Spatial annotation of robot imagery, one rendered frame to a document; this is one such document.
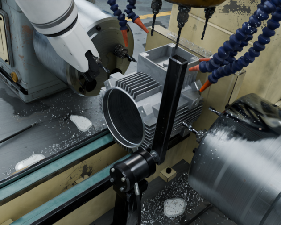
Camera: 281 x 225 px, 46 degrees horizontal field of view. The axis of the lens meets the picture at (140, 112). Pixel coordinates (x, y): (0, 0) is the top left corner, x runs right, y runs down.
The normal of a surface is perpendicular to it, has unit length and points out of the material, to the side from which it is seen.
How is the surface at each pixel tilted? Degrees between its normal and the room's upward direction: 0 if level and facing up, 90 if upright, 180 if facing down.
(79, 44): 84
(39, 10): 110
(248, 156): 47
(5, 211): 90
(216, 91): 90
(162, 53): 90
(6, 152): 0
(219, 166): 69
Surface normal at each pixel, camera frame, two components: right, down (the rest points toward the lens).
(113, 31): 0.69, 0.51
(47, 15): 0.25, 0.80
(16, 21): -0.71, 0.35
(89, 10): 0.10, -0.77
